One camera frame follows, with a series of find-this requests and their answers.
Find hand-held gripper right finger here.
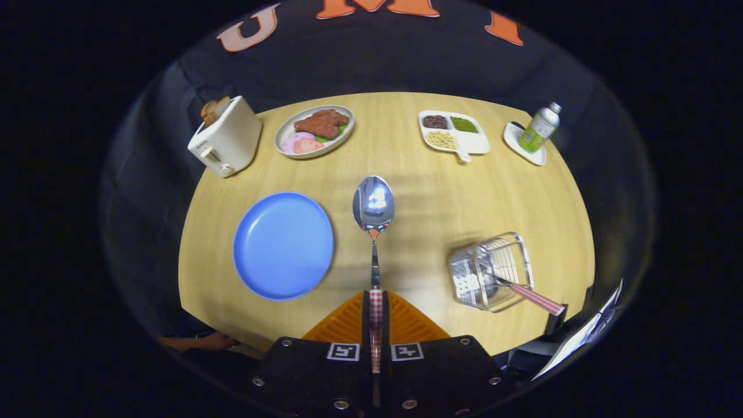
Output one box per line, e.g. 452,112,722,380
383,290,504,418

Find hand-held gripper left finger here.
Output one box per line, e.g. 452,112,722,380
251,290,372,418

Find spoon with red checked handle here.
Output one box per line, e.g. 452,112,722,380
352,175,395,375

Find fork with red checked handle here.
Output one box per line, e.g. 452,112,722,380
493,275,567,317

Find metal cutlery holder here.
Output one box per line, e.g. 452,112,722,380
448,232,535,313

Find blue plate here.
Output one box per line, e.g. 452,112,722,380
233,192,336,301

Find white papers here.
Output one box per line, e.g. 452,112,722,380
531,279,625,382

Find white divided tray with beans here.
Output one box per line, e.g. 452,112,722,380
418,110,491,163

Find white plate with meat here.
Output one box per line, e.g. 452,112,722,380
274,104,355,160

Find white saucer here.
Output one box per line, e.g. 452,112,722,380
503,121,547,167

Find white toaster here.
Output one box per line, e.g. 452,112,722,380
187,96,263,178

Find green label bottle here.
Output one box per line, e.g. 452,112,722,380
518,102,562,154

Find toast slice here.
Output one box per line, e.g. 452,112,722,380
200,96,232,127

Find black backdrop cloth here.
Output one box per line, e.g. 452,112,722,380
100,0,657,349

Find black bracket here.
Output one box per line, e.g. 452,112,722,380
543,303,571,336

